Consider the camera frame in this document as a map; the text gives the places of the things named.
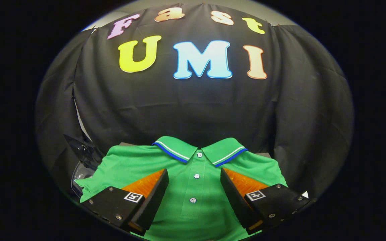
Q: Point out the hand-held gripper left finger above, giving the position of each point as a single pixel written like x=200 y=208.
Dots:
x=152 y=201

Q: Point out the black backdrop cloth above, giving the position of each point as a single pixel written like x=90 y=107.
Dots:
x=179 y=110

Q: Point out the green polo shirt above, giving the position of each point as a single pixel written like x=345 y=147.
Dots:
x=196 y=160

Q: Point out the dark washing machine lid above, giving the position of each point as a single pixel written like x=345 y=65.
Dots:
x=85 y=150

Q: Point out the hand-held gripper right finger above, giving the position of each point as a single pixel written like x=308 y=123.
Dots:
x=236 y=201

